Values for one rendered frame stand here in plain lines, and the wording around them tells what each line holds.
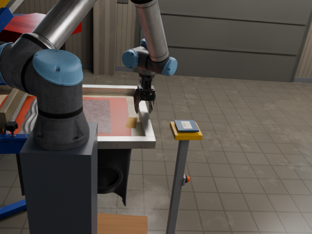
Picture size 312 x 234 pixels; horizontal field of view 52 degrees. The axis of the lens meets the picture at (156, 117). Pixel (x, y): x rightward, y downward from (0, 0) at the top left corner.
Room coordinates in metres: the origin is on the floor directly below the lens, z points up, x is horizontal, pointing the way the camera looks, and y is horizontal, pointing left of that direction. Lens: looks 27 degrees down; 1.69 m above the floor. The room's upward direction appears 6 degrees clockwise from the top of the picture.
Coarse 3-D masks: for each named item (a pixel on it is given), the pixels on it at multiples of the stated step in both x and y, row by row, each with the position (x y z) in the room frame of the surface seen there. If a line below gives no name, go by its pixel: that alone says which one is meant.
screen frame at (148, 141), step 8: (0, 88) 1.52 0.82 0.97; (8, 88) 1.53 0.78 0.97; (88, 88) 1.60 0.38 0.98; (96, 88) 1.61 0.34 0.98; (104, 88) 1.62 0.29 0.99; (112, 88) 1.63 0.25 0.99; (120, 88) 1.64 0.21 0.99; (128, 88) 1.65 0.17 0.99; (136, 88) 1.66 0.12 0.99; (144, 104) 1.46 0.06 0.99; (144, 112) 1.37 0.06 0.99; (144, 120) 1.29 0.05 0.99; (144, 128) 1.22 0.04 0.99; (104, 136) 1.12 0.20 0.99; (112, 136) 1.12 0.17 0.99; (120, 136) 1.13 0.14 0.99; (128, 136) 1.14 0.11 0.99; (136, 136) 1.14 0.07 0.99; (144, 136) 1.15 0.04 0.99; (152, 136) 1.16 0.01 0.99; (104, 144) 1.08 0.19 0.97; (112, 144) 1.09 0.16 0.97; (120, 144) 1.10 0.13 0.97; (128, 144) 1.10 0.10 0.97; (136, 144) 1.11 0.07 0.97; (144, 144) 1.12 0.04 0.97; (152, 144) 1.12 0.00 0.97
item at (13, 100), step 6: (12, 90) 1.32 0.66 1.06; (18, 90) 1.34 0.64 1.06; (12, 96) 1.26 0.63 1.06; (18, 96) 1.32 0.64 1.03; (6, 102) 1.20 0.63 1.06; (12, 102) 1.22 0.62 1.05; (18, 102) 1.31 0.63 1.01; (0, 108) 1.15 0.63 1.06; (6, 108) 1.15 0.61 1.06; (12, 108) 1.21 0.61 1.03; (0, 114) 1.11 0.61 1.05; (6, 114) 1.13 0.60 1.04; (12, 114) 1.20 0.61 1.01; (0, 120) 1.11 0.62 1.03; (6, 120) 1.12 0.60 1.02; (0, 126) 1.11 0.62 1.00
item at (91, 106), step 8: (32, 96) 1.50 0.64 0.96; (0, 104) 1.37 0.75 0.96; (24, 104) 1.40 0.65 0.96; (88, 104) 1.46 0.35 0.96; (96, 104) 1.47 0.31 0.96; (104, 104) 1.48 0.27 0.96; (112, 104) 1.49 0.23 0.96; (120, 104) 1.50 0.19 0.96; (24, 112) 1.32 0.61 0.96; (88, 112) 1.38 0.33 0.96; (96, 112) 1.39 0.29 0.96; (104, 112) 1.40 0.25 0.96; (112, 112) 1.40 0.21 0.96; (120, 112) 1.41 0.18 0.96; (128, 112) 1.42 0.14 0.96
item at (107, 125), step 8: (16, 120) 1.24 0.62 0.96; (88, 120) 1.30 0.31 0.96; (96, 120) 1.31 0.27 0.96; (104, 120) 1.32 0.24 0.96; (112, 120) 1.32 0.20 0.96; (120, 120) 1.33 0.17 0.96; (104, 128) 1.24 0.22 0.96; (112, 128) 1.25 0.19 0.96; (120, 128) 1.26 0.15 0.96; (128, 128) 1.27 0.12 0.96
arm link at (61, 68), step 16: (32, 64) 0.75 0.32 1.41; (48, 64) 0.72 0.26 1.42; (64, 64) 0.73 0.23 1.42; (80, 64) 0.77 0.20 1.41; (32, 80) 0.73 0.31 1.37; (48, 80) 0.70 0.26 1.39; (64, 80) 0.71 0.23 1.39; (80, 80) 0.75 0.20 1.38; (48, 96) 0.71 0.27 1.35; (64, 96) 0.71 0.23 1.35; (80, 96) 0.75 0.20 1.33; (48, 112) 0.71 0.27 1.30; (64, 112) 0.71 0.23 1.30
